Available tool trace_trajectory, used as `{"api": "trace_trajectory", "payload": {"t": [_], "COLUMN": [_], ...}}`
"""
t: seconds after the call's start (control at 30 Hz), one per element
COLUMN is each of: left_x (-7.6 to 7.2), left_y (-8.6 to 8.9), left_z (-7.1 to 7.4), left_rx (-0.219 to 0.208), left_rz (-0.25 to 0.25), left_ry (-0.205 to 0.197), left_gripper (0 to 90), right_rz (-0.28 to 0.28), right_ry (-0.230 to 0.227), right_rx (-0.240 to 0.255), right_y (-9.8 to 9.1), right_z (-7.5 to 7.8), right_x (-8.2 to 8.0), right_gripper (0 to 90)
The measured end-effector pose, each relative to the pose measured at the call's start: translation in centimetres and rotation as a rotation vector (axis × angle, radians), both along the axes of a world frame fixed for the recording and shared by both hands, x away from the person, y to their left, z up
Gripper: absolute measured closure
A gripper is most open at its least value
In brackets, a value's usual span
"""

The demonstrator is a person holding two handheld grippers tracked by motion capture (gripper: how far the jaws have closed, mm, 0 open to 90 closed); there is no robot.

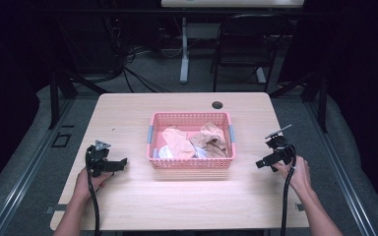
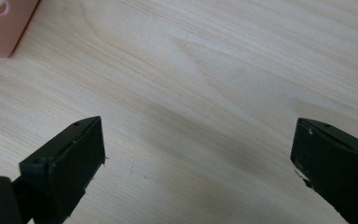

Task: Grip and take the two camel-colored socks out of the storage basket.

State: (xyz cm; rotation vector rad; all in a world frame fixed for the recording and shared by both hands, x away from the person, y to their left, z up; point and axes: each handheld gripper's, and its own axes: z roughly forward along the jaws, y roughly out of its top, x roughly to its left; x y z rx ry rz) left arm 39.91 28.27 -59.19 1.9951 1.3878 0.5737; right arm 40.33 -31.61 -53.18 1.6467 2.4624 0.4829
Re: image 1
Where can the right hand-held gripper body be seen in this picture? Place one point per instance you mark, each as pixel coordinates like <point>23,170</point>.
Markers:
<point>281,147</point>

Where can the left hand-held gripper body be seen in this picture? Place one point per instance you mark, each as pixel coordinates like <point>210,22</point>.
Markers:
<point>97,154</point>

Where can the tan cloth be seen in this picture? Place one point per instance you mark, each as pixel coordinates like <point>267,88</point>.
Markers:
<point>212,139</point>

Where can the pink cloth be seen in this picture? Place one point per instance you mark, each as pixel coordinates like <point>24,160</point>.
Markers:
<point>178,143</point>

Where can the pink plastic basket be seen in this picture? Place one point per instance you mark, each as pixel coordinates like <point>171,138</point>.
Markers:
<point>190,164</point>

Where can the person's right hand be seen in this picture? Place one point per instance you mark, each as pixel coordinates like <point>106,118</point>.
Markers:
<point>298,175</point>

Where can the person's left hand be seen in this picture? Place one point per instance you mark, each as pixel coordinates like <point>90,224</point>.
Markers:
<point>86,183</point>

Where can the white cloth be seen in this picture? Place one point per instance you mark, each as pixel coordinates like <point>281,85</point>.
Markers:
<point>166,153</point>

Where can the black metal stand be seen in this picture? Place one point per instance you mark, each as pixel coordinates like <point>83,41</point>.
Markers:
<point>315,95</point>
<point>59,91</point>

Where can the light blue cloth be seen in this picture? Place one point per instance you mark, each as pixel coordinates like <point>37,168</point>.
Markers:
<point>201,152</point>

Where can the black folding chair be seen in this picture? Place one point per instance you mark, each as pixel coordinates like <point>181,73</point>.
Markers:
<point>247,49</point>

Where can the white desk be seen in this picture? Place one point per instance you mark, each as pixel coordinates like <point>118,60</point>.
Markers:
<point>229,3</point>

